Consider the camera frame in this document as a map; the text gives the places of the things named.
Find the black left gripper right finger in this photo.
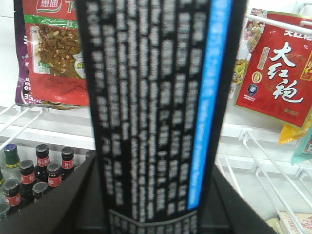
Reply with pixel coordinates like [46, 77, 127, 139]
[198, 168, 275, 234]

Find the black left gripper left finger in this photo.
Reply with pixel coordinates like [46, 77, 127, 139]
[0, 156, 108, 234]

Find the black blue biscuit box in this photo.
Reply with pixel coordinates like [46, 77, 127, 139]
[76, 0, 247, 234]

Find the Pocky snack box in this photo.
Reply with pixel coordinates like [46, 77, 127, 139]
[277, 212, 312, 234]

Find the yellow white fungus pouch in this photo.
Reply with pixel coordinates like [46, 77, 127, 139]
[278, 123, 311, 144]

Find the purple pouch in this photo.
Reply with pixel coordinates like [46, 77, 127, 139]
[13, 0, 45, 106]

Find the red Dahongpao seasoning pouch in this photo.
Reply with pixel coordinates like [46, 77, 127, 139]
[236, 8, 312, 128]

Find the red pickled vegetable pouch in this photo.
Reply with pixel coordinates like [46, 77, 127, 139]
[22, 0, 89, 106]

